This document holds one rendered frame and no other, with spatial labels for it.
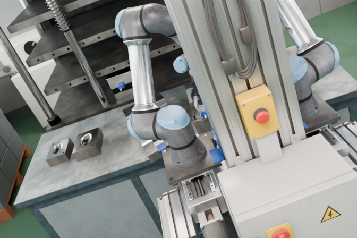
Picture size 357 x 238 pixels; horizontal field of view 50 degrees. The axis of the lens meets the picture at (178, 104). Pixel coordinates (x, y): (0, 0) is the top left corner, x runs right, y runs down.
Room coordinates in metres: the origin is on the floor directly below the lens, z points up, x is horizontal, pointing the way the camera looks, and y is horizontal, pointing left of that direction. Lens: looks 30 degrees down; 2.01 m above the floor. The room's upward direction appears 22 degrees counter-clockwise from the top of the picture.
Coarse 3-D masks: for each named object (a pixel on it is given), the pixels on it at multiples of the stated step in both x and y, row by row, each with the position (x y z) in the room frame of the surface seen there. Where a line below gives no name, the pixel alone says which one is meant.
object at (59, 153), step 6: (54, 144) 2.15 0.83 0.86; (60, 144) 2.14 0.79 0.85; (66, 144) 2.09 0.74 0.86; (72, 144) 2.15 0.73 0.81; (54, 150) 2.10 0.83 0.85; (60, 150) 2.09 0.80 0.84; (66, 150) 2.04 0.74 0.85; (48, 156) 2.04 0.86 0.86; (54, 156) 2.02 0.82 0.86; (60, 156) 2.00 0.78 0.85; (66, 156) 2.00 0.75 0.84; (48, 162) 2.01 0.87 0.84; (54, 162) 2.01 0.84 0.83; (60, 162) 2.01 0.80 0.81
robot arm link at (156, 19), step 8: (144, 8) 1.44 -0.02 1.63; (152, 8) 1.43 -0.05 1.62; (160, 8) 1.43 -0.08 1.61; (144, 16) 1.42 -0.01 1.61; (152, 16) 1.41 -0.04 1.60; (160, 16) 1.41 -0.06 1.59; (168, 16) 1.41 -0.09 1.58; (144, 24) 1.42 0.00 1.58; (152, 24) 1.41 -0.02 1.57; (160, 24) 1.40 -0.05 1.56; (168, 24) 1.41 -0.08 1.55; (152, 32) 1.43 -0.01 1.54; (160, 32) 1.42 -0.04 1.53; (168, 32) 1.42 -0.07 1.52; (176, 40) 1.47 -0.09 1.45
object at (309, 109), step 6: (312, 96) 1.22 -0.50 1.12; (300, 102) 1.20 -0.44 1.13; (306, 102) 1.20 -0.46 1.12; (312, 102) 1.21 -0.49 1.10; (300, 108) 1.20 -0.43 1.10; (306, 108) 1.20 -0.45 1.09; (312, 108) 1.20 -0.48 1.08; (318, 108) 1.21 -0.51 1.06; (306, 114) 1.19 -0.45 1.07; (312, 114) 1.19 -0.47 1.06; (318, 114) 1.20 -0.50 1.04; (306, 120) 1.19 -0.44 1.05
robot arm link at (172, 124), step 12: (168, 108) 1.31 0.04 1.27; (180, 108) 1.28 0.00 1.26; (156, 120) 1.29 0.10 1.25; (168, 120) 1.23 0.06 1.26; (180, 120) 1.22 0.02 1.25; (156, 132) 1.27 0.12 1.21; (168, 132) 1.23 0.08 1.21; (180, 132) 1.22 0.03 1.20; (192, 132) 1.24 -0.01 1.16; (180, 144) 1.22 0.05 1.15
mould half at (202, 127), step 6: (186, 84) 2.08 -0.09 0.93; (186, 90) 2.02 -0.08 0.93; (192, 102) 1.94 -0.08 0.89; (192, 108) 1.87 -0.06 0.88; (192, 114) 1.81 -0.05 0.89; (198, 114) 1.78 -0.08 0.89; (198, 120) 1.73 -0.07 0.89; (198, 126) 1.73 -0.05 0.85; (204, 126) 1.73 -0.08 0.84; (210, 126) 1.72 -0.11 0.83; (198, 132) 1.73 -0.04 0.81; (204, 132) 1.73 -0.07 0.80
